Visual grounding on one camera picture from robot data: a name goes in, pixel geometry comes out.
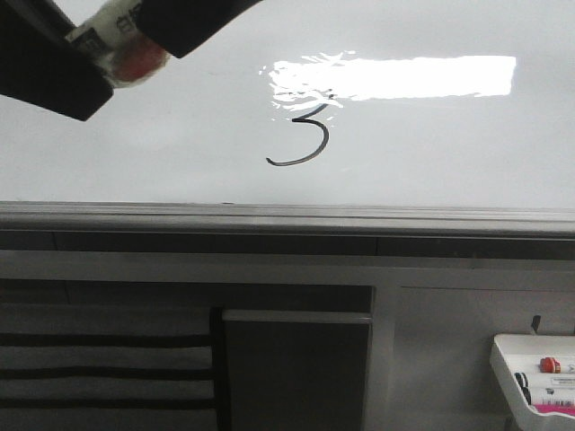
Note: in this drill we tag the dark grey panel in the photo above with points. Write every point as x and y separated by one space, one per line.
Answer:
296 370

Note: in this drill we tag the black capped marker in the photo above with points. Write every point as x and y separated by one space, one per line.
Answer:
547 389

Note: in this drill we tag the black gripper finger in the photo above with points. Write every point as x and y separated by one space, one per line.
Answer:
181 26
40 67

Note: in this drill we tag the grey black striped slatted panel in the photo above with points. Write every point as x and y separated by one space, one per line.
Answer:
66 367

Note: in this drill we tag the grey aluminium whiteboard tray rail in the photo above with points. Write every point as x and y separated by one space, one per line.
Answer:
430 232

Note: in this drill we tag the red capped marker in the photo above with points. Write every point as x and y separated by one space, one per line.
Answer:
557 365

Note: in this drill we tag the white plastic marker tray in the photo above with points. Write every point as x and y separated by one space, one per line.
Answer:
522 354

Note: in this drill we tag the white glossy whiteboard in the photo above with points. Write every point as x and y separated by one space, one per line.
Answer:
366 103

